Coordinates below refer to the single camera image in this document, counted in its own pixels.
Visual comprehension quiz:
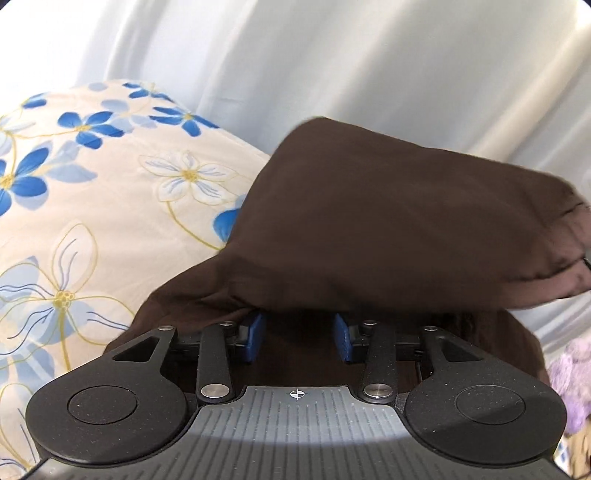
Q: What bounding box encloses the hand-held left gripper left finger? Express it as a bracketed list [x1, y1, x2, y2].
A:
[111, 311, 267, 401]

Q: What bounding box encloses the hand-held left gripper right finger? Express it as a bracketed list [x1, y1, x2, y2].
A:
[332, 312, 488, 403]

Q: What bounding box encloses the dark brown garment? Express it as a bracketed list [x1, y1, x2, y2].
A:
[104, 116, 591, 393]

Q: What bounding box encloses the blue floral bedsheet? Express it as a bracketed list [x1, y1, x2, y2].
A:
[0, 79, 273, 480]

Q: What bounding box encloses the purple teddy bear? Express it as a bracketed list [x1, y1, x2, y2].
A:
[547, 339, 591, 435]

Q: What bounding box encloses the white curtain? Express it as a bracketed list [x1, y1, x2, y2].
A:
[0, 0, 591, 370]

